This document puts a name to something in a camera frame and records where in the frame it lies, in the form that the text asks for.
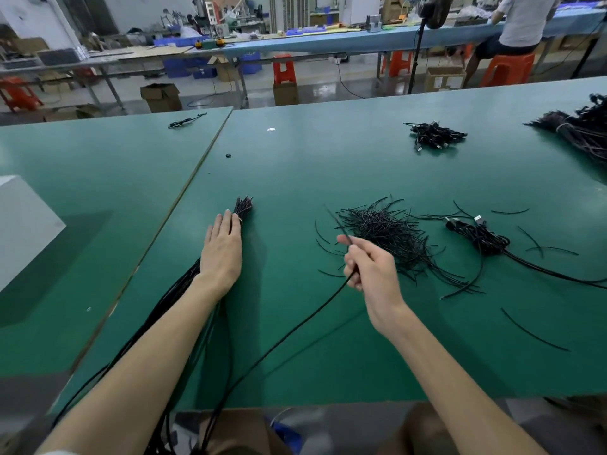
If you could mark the person's left hand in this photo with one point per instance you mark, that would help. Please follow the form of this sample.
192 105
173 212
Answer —
222 260

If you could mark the person's right hand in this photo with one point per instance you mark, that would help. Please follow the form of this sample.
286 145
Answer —
377 284

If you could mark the person's left forearm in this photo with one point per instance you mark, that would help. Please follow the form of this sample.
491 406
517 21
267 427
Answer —
128 384

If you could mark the person's right forearm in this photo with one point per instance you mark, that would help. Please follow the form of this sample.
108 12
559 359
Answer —
465 398

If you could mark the open cardboard box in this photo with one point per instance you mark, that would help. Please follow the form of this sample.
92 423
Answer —
161 97

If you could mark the small cardboard box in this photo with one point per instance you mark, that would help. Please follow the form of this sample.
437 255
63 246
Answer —
286 93

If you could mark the blue plastic item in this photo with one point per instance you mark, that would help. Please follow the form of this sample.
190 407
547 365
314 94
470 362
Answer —
289 440

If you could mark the large white box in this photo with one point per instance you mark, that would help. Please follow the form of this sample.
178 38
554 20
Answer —
24 227

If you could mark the red plastic stool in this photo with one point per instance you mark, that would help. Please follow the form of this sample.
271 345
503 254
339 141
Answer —
284 69

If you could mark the orange plastic stool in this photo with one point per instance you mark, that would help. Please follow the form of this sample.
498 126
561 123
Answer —
508 71
19 93
398 63

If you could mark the long blue workbench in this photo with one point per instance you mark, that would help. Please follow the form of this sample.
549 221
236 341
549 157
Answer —
379 40

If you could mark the black fan on stand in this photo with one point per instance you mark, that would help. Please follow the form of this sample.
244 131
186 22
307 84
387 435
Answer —
436 9

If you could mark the black tripod stand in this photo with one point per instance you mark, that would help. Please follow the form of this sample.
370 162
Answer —
588 47

